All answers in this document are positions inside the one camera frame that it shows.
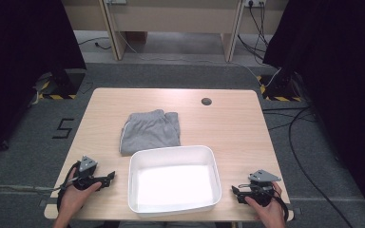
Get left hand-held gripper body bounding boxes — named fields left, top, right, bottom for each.
left=72, top=155, right=108, bottom=191

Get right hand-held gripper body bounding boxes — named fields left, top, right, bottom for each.
left=238, top=169, right=282, bottom=207

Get grey shorts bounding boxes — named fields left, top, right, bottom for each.
left=119, top=108, right=182, bottom=157

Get white plastic bin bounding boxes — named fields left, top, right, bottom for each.
left=127, top=144, right=222, bottom=219

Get person's right hand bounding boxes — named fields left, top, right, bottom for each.
left=244, top=181, right=287, bottom=224

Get person's left hand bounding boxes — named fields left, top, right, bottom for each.
left=58, top=172, right=103, bottom=219

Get stand base with hazard stripes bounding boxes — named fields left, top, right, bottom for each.
left=37, top=68, right=87, bottom=101
left=255, top=73, right=302, bottom=103

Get dark curtain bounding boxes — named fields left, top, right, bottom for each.
left=0, top=0, right=87, bottom=163
left=261, top=0, right=365, bottom=219

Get beige desk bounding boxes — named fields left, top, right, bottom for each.
left=60, top=0, right=289, bottom=63

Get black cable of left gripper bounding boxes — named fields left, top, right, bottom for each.
left=56, top=161, right=81, bottom=214

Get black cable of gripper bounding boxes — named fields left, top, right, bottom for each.
left=272, top=189, right=290, bottom=222
left=56, top=161, right=81, bottom=214

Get long black floor cable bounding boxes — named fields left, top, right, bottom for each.
left=287, top=106, right=355, bottom=228

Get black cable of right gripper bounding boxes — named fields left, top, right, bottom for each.
left=272, top=189, right=290, bottom=222

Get short black floor cable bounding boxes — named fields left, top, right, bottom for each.
left=77, top=36, right=112, bottom=51

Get bundle of black hanging cables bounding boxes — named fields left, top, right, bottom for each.
left=237, top=2, right=271, bottom=62

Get white wall socket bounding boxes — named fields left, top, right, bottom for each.
left=243, top=0, right=267, bottom=9

